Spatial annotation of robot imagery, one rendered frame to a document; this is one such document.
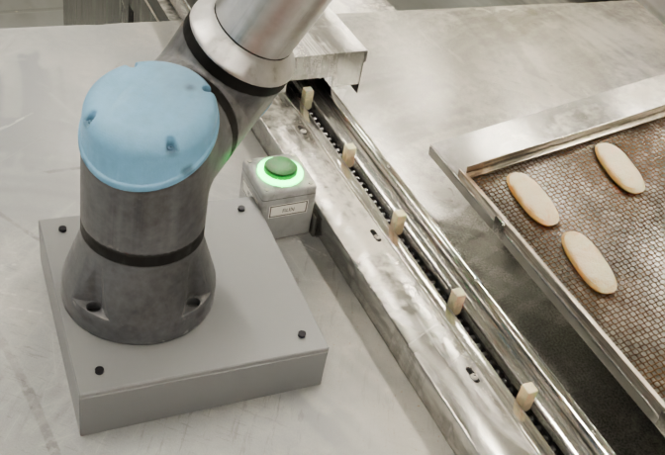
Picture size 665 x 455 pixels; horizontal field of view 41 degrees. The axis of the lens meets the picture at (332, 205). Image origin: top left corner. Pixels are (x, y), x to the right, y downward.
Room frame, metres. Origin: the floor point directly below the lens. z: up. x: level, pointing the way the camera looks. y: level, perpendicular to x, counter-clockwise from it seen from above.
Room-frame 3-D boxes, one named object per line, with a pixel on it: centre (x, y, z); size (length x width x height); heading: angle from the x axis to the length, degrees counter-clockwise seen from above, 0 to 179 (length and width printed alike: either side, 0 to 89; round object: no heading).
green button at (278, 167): (0.85, 0.07, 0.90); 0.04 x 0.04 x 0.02
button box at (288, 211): (0.86, 0.07, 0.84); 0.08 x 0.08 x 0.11; 32
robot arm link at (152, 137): (0.64, 0.17, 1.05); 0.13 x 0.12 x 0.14; 170
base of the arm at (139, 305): (0.64, 0.17, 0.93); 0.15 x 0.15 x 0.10
